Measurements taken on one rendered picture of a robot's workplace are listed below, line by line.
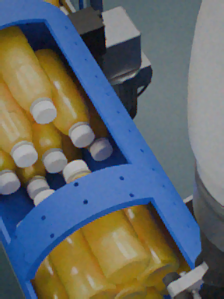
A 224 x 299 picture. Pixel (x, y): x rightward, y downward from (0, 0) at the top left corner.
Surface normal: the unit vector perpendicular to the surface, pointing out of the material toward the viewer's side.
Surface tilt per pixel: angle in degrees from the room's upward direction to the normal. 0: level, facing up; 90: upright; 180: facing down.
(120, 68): 90
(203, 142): 91
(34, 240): 45
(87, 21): 0
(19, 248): 61
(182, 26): 0
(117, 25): 0
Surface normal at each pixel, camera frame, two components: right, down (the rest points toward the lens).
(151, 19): -0.04, -0.55
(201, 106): -0.89, 0.36
